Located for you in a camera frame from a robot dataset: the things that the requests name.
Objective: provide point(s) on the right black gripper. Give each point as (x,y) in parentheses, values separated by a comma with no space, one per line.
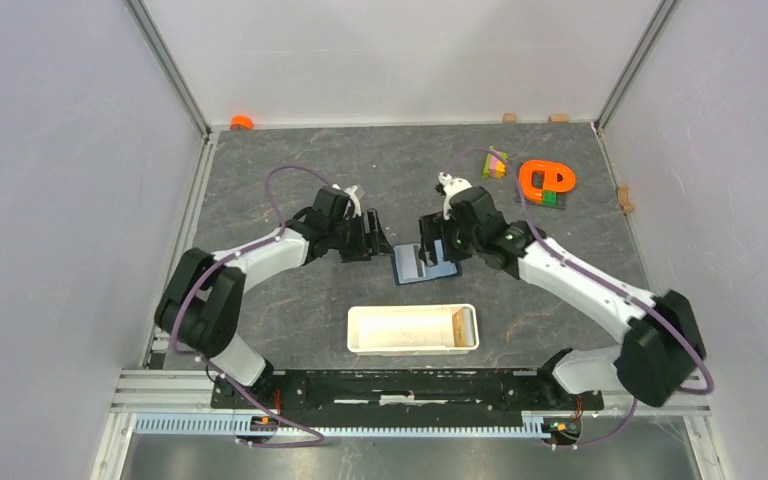
(428,227)

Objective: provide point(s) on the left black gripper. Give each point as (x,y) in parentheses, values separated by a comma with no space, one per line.
(370,244)

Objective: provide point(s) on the navy blue card holder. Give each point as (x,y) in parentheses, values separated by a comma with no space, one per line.
(441,270)

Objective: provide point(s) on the gold credit card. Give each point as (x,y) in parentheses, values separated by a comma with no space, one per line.
(463,329)

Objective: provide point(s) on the white plastic tray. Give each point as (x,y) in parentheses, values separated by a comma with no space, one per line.
(406,330)

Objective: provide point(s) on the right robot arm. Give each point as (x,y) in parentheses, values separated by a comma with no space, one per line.
(659,349)

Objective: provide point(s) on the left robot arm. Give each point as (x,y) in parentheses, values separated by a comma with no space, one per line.
(201,304)

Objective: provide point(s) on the pink green block stack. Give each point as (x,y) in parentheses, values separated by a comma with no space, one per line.
(495,165)

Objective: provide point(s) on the green lego brick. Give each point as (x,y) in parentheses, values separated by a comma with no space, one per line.
(549,198)

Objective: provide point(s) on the orange marble run piece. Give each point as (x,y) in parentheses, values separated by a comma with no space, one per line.
(537,175)

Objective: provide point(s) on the right wooden block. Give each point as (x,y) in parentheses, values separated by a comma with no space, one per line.
(559,118)

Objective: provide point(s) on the orange round cap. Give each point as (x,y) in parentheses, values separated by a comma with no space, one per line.
(241,122)

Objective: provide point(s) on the curved wooden piece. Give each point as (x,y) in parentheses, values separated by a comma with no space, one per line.
(624,200)

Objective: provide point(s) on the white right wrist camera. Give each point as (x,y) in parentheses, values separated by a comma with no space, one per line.
(449,186)

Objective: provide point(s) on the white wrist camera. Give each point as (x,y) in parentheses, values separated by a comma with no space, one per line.
(449,186)
(355,194)

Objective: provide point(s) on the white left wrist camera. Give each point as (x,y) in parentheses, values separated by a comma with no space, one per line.
(355,194)

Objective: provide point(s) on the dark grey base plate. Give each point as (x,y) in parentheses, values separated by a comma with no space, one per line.
(531,200)

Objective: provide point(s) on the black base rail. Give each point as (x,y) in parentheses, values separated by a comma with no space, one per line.
(494,397)

